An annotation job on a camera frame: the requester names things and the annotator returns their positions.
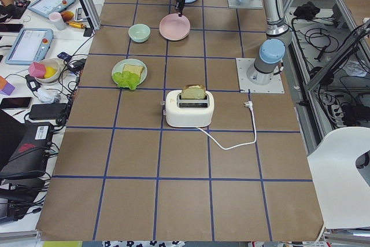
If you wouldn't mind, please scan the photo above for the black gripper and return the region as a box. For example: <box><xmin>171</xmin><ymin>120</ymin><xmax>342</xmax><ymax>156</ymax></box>
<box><xmin>175</xmin><ymin>0</ymin><xmax>186</xmax><ymax>17</ymax></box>

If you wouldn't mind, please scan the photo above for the white chair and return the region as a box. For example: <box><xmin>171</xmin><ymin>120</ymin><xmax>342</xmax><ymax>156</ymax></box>
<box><xmin>308</xmin><ymin>127</ymin><xmax>369</xmax><ymax>229</ymax></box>

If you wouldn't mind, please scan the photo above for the black laptop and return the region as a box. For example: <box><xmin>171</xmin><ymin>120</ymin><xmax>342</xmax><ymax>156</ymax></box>
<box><xmin>1</xmin><ymin>111</ymin><xmax>54</xmax><ymax>180</ymax></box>

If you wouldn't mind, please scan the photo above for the teach pendant tablet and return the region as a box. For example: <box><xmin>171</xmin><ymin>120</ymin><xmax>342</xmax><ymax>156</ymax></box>
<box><xmin>28</xmin><ymin>0</ymin><xmax>76</xmax><ymax>18</ymax></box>
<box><xmin>5</xmin><ymin>28</ymin><xmax>54</xmax><ymax>65</ymax></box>

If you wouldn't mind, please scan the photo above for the pink cup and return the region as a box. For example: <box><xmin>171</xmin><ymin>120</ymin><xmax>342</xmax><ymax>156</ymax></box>
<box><xmin>48</xmin><ymin>12</ymin><xmax>66</xmax><ymax>30</ymax></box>

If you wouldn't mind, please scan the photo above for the black smartphone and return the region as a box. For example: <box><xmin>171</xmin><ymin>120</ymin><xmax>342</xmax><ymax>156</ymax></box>
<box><xmin>1</xmin><ymin>97</ymin><xmax>33</xmax><ymax>110</ymax></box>

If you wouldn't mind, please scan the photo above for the white toaster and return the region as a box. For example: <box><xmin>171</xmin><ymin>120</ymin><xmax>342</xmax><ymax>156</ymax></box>
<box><xmin>164</xmin><ymin>90</ymin><xmax>214</xmax><ymax>128</ymax></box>

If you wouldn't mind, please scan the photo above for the bread slice on plate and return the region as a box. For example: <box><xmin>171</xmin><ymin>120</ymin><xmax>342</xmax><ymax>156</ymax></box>
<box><xmin>123</xmin><ymin>64</ymin><xmax>145</xmax><ymax>76</ymax></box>

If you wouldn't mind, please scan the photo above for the pink plate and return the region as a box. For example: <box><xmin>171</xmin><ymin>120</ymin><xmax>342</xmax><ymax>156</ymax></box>
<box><xmin>159</xmin><ymin>13</ymin><xmax>190</xmax><ymax>41</ymax></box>

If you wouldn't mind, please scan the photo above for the white toaster power cable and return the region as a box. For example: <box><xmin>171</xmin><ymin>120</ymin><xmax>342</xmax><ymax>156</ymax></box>
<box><xmin>195</xmin><ymin>101</ymin><xmax>258</xmax><ymax>152</ymax></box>

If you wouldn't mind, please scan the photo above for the bread slice in toaster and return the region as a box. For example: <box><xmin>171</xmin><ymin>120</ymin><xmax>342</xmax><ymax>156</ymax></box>
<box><xmin>180</xmin><ymin>84</ymin><xmax>206</xmax><ymax>99</ymax></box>

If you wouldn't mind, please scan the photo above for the lettuce leaf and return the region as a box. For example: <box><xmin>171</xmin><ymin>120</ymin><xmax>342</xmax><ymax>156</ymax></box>
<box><xmin>112</xmin><ymin>71</ymin><xmax>140</xmax><ymax>90</ymax></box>

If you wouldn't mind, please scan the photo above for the green plate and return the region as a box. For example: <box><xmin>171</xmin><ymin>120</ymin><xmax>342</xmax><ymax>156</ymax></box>
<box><xmin>112</xmin><ymin>58</ymin><xmax>147</xmax><ymax>85</ymax></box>

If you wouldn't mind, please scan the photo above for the green bowl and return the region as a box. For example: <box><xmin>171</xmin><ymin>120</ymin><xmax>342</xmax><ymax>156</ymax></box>
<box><xmin>128</xmin><ymin>24</ymin><xmax>151</xmax><ymax>43</ymax></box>

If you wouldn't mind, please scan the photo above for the bowl with toy fruit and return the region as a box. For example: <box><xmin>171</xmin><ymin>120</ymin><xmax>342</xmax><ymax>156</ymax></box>
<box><xmin>28</xmin><ymin>58</ymin><xmax>64</xmax><ymax>84</ymax></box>

